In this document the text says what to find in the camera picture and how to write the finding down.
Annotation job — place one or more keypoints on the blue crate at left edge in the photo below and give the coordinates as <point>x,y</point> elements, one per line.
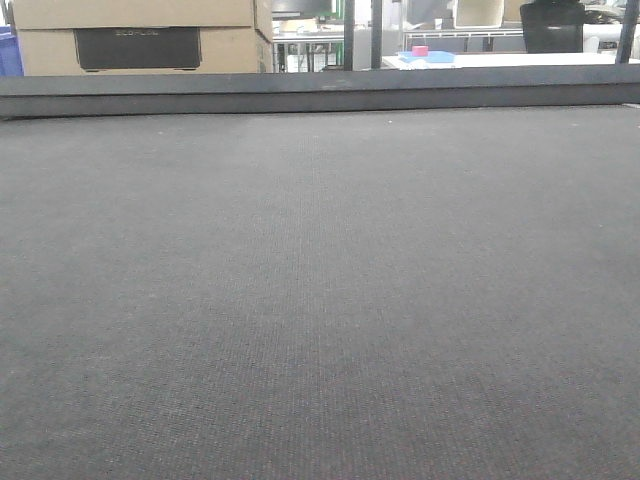
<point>10,57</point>

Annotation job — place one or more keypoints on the dark conveyor side rail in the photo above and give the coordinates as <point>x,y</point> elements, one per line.
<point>339,91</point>

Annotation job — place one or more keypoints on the lower cardboard box black label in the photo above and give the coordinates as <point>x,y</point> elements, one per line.
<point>223,51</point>

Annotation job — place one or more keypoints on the blue flat tray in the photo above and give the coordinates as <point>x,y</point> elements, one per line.
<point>432,56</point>

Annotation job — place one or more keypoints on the white background table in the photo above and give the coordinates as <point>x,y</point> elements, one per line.
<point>505,60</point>

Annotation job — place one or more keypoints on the black vertical post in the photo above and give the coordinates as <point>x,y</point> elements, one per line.
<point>376,34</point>

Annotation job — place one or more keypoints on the upper cardboard box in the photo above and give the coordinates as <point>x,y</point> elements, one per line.
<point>60,14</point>

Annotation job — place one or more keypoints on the beige plastic container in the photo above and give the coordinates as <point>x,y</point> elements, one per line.
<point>478,14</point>

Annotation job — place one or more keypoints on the black office chair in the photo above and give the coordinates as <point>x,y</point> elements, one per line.
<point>553,26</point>

